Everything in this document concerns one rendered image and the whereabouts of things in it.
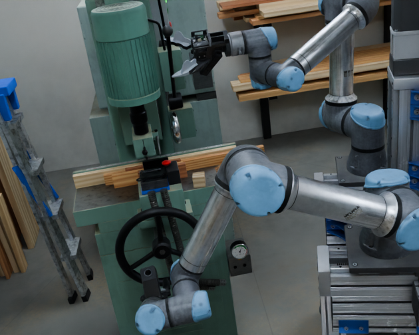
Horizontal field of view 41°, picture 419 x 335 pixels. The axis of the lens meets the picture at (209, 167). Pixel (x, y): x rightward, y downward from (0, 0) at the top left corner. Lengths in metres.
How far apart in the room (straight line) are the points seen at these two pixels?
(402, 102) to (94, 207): 1.02
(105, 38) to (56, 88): 2.56
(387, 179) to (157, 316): 0.70
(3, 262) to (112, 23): 1.90
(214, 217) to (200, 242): 0.08
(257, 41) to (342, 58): 0.37
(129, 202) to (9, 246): 1.55
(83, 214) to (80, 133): 2.56
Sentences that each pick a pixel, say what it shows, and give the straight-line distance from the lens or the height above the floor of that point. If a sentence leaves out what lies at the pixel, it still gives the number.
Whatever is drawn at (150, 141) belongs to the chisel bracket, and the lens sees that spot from 1.92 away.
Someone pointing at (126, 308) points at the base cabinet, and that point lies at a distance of 2.13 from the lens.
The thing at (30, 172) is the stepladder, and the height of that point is 0.74.
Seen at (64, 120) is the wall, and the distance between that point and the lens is 4.41.
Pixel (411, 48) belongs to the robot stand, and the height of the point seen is 1.33.
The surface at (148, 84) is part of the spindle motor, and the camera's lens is 1.84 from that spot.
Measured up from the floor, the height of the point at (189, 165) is 0.92.
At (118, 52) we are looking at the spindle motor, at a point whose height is 1.38.
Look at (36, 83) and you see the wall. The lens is 4.35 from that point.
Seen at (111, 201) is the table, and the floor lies 0.90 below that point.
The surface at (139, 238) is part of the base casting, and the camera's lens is 1.96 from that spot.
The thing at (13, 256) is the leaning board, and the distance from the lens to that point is 3.37.
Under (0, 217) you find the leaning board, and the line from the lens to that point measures 3.23.
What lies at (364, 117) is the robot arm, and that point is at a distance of 1.98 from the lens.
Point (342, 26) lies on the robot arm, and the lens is 1.84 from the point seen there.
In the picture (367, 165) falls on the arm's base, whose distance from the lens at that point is 2.04.
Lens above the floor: 1.77
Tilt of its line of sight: 26 degrees down
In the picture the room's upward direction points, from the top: 8 degrees counter-clockwise
